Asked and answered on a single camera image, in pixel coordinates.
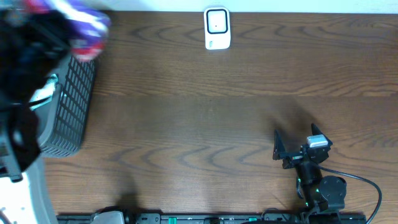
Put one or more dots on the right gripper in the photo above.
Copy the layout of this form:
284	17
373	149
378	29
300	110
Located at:
280	153

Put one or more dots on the purple pink floral pack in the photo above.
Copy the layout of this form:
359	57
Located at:
90	27

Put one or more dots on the mint green wipes packet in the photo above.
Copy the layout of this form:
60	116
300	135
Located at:
44	95

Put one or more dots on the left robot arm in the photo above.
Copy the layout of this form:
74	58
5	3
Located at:
28	53

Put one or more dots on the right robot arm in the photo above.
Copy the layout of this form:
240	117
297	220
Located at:
324	195

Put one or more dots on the white barcode scanner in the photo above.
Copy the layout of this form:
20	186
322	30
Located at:
217	28

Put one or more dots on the grey plastic mesh basket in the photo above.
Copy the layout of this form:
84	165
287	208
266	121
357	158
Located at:
62	122

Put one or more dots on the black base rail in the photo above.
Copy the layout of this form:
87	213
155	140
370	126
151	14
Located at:
156	218

